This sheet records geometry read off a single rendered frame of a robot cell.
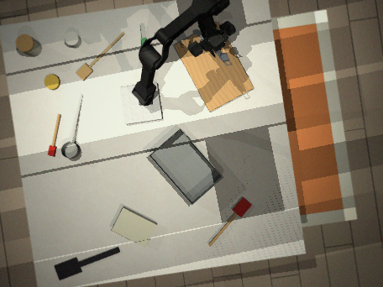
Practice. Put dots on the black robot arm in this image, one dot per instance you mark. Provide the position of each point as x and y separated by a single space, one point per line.
200 11

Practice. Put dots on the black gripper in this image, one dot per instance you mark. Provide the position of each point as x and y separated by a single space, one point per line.
197 48

